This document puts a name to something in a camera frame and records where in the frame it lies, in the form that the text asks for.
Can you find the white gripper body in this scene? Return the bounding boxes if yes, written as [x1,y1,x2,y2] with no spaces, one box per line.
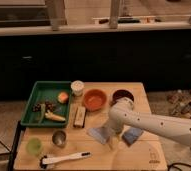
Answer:
[101,120,121,138]

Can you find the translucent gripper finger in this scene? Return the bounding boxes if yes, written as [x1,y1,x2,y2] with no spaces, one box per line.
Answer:
[107,136,116,150]

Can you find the blue towel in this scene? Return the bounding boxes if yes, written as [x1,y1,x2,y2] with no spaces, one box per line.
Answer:
[87,127,110,144]

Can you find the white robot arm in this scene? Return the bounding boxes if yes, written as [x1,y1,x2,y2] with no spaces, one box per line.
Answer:
[104,97,191,148]

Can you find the small metal cup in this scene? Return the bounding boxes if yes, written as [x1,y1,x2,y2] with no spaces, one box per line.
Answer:
[52,130,67,148]

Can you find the white ribbed cup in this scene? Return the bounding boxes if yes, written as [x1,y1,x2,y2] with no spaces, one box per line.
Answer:
[71,80,84,96]

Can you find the green plastic cup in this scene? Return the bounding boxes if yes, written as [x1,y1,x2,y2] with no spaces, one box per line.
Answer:
[26,138,42,156]

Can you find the blue sponge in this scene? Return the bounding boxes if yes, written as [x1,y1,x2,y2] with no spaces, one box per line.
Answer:
[122,127,143,146]

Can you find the orange bowl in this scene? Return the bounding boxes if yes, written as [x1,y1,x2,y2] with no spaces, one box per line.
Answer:
[83,89,107,112]

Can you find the dark purple bowl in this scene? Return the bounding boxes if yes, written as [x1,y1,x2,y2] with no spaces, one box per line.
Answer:
[112,89,134,104]

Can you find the wooden block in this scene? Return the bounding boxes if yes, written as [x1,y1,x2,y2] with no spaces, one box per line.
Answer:
[73,106,86,128]

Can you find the toy peach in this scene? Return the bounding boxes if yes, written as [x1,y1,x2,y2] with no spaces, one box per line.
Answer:
[57,92,69,104]

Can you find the toy corn cob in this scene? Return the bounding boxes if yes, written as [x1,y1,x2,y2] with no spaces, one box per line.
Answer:
[45,113,66,122]

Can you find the dark toy grapes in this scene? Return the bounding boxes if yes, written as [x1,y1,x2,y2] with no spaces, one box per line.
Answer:
[32,101,56,112]

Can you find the green plastic tray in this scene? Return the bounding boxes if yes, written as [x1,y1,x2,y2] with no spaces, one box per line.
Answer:
[21,81,72,128]

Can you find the spice bottle rack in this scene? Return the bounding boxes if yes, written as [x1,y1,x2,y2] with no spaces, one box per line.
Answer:
[167,90,191,119]

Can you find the white handled brush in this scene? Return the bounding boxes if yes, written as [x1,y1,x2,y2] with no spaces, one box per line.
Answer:
[40,152,91,168]

